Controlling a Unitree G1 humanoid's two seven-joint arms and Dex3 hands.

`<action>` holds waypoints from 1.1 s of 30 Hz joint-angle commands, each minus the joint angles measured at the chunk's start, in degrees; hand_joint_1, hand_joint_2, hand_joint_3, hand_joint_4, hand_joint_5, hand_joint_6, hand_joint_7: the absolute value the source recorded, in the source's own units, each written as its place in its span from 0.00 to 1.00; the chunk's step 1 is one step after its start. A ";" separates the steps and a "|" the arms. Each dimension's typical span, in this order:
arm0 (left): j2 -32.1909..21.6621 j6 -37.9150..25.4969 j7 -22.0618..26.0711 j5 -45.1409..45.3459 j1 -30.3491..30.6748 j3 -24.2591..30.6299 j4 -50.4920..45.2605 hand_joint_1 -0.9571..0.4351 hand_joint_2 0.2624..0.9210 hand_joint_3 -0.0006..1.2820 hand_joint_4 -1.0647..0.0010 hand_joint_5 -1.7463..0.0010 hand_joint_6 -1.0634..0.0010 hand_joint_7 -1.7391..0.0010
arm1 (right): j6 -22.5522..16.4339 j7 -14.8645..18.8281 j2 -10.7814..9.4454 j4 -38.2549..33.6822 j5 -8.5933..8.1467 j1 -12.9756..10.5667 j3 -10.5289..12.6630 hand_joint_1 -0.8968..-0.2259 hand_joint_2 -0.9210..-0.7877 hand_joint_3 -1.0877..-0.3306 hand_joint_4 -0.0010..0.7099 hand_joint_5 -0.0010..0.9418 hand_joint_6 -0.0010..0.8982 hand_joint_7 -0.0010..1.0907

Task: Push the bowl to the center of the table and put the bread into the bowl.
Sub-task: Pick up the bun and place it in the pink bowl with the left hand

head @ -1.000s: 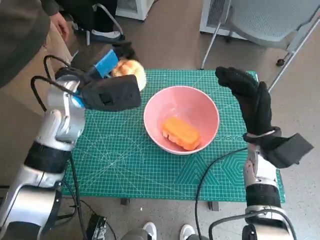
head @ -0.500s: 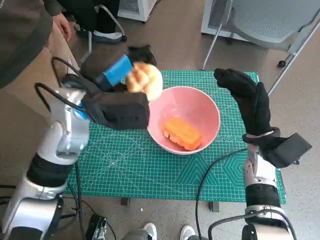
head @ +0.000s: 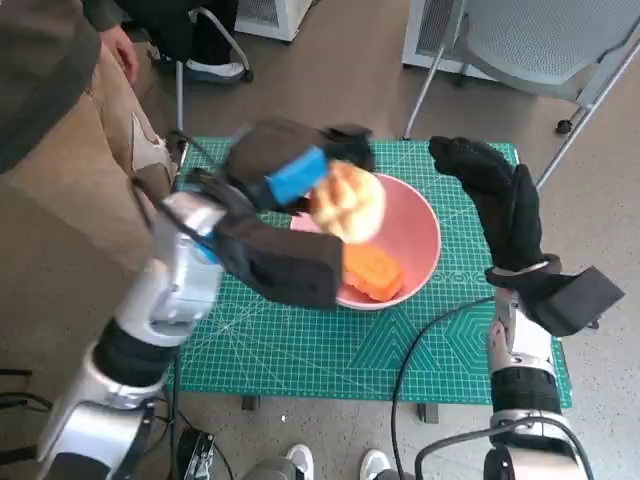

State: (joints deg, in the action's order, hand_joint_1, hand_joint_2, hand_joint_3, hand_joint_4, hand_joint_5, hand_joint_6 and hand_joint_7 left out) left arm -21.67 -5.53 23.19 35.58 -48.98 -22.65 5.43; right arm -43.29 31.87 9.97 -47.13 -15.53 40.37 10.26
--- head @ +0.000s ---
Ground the green cutting mat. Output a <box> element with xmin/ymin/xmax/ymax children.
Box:
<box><xmin>164</xmin><ymin>138</ymin><xmax>574</xmax><ymax>406</ymax></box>

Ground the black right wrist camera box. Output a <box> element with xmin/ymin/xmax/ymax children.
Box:
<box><xmin>517</xmin><ymin>267</ymin><xmax>626</xmax><ymax>337</ymax></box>

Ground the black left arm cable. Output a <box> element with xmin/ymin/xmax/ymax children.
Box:
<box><xmin>164</xmin><ymin>128</ymin><xmax>251</xmax><ymax>451</ymax></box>

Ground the black floor cable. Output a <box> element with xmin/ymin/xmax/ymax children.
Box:
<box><xmin>0</xmin><ymin>369</ymin><xmax>51</xmax><ymax>409</ymax></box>

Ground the person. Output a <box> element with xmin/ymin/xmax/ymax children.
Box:
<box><xmin>119</xmin><ymin>0</ymin><xmax>247</xmax><ymax>84</ymax></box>
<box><xmin>0</xmin><ymin>0</ymin><xmax>176</xmax><ymax>286</ymax></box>

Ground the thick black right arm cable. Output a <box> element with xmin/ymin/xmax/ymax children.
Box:
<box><xmin>414</xmin><ymin>429</ymin><xmax>596</xmax><ymax>480</ymax></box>

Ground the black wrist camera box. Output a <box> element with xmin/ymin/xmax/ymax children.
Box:
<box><xmin>214</xmin><ymin>219</ymin><xmax>346</xmax><ymax>309</ymax></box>
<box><xmin>517</xmin><ymin>267</ymin><xmax>626</xmax><ymax>337</ymax></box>

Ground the grey rounded robot leg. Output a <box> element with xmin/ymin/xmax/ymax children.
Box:
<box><xmin>242</xmin><ymin>457</ymin><xmax>301</xmax><ymax>480</ymax></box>

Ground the round toy bread bun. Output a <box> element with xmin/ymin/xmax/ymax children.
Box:
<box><xmin>308</xmin><ymin>159</ymin><xmax>387</xmax><ymax>246</ymax></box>

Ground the black device with connectors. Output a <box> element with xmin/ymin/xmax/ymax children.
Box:
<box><xmin>177</xmin><ymin>429</ymin><xmax>216</xmax><ymax>480</ymax></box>

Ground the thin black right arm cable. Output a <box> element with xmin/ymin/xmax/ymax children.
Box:
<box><xmin>390</xmin><ymin>297</ymin><xmax>496</xmax><ymax>480</ymax></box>

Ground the rectangular striped toy bread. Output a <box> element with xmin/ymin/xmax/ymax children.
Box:
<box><xmin>342</xmin><ymin>244</ymin><xmax>406</xmax><ymax>303</ymax></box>

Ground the metal frame office chair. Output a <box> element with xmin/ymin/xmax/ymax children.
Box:
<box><xmin>174</xmin><ymin>7</ymin><xmax>254</xmax><ymax>146</ymax></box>

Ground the white shoe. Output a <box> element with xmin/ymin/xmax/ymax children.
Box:
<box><xmin>360</xmin><ymin>448</ymin><xmax>391</xmax><ymax>480</ymax></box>
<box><xmin>285</xmin><ymin>443</ymin><xmax>315</xmax><ymax>480</ymax></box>

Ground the person's hand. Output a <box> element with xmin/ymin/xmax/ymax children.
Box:
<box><xmin>102</xmin><ymin>27</ymin><xmax>140</xmax><ymax>84</ymax></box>

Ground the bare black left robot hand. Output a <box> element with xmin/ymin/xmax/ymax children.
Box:
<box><xmin>222</xmin><ymin>117</ymin><xmax>379</xmax><ymax>216</ymax></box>

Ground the white mesh cabinet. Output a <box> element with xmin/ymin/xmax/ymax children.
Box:
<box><xmin>401</xmin><ymin>0</ymin><xmax>501</xmax><ymax>84</ymax></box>
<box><xmin>233</xmin><ymin>0</ymin><xmax>301</xmax><ymax>44</ymax></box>

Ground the grey mesh chair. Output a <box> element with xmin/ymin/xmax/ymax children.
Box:
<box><xmin>402</xmin><ymin>0</ymin><xmax>640</xmax><ymax>191</ymax></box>

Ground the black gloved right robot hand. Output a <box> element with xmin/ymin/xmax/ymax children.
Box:
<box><xmin>428</xmin><ymin>135</ymin><xmax>546</xmax><ymax>274</ymax></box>

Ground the pink bowl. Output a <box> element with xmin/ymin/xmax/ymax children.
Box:
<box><xmin>289</xmin><ymin>172</ymin><xmax>442</xmax><ymax>312</ymax></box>

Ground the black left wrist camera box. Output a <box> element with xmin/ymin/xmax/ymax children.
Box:
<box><xmin>214</xmin><ymin>219</ymin><xmax>346</xmax><ymax>309</ymax></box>

